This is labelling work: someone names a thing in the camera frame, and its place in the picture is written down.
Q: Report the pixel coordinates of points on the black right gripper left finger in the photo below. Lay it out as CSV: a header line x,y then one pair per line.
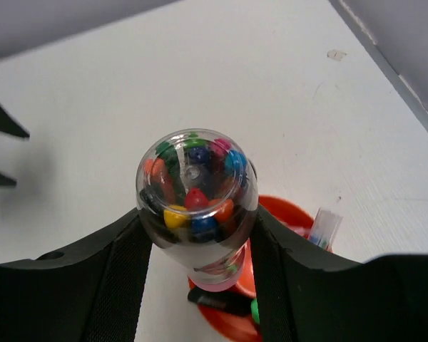
x,y
90,290

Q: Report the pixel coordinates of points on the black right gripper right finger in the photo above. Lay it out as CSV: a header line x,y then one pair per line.
x,y
337,299

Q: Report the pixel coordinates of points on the green highlighter marker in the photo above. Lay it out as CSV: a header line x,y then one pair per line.
x,y
254,311

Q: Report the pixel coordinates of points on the yellow highlighter marker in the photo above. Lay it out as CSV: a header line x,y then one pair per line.
x,y
229,302

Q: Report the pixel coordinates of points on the blue gel pen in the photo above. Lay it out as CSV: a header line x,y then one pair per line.
x,y
324,228

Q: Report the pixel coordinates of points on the pink lid marker tube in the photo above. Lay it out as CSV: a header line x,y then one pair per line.
x,y
197,198

